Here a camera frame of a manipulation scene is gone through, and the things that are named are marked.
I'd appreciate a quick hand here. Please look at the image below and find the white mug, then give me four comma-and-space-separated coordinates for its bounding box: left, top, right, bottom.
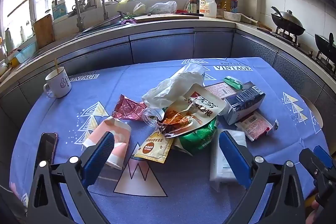
43, 67, 72, 98

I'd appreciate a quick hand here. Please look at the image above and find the upright wooden cutting board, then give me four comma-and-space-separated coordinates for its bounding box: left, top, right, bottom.
33, 14, 55, 49

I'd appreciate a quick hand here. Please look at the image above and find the clear plastic bag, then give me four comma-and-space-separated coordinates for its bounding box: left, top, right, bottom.
133, 0, 177, 14

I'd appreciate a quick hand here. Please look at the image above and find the pink and white packet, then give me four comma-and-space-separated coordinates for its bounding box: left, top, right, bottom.
82, 116, 132, 170

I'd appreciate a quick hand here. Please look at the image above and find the kitchen knife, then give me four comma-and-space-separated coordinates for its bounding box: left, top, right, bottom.
175, 10, 205, 17

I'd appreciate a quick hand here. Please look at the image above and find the flat wooden cutting board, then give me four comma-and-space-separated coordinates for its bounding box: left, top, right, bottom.
134, 13, 200, 23

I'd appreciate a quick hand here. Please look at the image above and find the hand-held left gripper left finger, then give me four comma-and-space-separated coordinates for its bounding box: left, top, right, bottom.
26, 131, 116, 224

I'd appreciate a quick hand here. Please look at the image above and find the tall metal faucet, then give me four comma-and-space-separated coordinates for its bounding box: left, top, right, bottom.
54, 0, 85, 31

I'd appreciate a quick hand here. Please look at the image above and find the blue milk carton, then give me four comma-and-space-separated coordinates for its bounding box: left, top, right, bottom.
224, 81, 266, 125

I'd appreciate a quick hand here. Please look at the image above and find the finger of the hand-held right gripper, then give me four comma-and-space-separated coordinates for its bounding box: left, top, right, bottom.
314, 146, 336, 172
299, 148, 334, 204

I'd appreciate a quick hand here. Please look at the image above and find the blue printed tablecloth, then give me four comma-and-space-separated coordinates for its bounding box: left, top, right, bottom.
9, 57, 330, 224

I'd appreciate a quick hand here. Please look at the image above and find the small green packet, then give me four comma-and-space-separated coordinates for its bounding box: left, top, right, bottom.
223, 76, 243, 90

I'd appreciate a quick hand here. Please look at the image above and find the gas stove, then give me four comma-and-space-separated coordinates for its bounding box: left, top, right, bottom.
259, 27, 336, 69

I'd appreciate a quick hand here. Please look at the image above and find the white and orange snack bag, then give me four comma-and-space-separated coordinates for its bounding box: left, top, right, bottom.
157, 84, 227, 138

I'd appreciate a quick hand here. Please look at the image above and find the white plastic jug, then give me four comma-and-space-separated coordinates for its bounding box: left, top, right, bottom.
199, 0, 217, 18

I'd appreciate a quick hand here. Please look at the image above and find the red and white wrapper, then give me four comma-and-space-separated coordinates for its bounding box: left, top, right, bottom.
234, 111, 279, 142

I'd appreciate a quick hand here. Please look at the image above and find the clear plastic bottle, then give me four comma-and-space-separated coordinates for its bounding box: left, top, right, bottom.
143, 107, 164, 128

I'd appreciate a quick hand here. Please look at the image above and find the black smartphone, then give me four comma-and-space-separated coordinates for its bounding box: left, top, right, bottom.
34, 133, 59, 165

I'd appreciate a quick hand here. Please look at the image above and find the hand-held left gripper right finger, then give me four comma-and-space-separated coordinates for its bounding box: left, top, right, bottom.
218, 130, 307, 224

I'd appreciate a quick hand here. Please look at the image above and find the curved metal faucet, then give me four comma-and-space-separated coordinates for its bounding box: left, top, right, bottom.
83, 0, 108, 20

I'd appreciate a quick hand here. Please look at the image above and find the brown seasoning box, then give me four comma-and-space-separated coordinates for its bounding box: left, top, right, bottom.
205, 81, 243, 100

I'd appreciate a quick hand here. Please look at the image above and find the white dish with handle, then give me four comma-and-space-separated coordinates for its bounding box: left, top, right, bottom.
224, 11, 259, 24

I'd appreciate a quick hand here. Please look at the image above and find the green snack bag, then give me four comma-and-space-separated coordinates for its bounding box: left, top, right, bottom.
178, 116, 218, 156

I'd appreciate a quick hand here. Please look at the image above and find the yellow seasoning packet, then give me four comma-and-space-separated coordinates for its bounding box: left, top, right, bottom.
133, 130, 175, 164

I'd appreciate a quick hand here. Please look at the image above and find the red patterned snack wrapper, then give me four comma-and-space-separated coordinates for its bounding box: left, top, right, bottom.
113, 94, 147, 122

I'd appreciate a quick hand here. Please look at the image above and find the white plastic bag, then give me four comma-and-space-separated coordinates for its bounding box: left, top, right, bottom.
142, 63, 206, 109

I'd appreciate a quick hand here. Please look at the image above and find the blue plastic basin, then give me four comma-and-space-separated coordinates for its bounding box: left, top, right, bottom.
14, 43, 37, 63

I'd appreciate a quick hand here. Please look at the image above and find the black wok with lid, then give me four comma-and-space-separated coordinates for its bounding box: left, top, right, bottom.
270, 6, 306, 36

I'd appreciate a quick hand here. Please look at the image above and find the white tissue pack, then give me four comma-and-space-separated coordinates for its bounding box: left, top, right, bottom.
209, 130, 247, 191

